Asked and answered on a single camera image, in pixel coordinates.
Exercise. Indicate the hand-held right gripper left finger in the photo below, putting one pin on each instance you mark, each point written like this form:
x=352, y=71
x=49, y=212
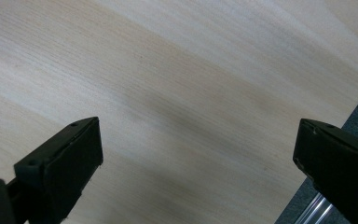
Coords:
x=62, y=165

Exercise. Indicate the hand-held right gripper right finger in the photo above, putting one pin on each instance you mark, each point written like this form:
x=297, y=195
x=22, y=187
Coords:
x=338, y=161

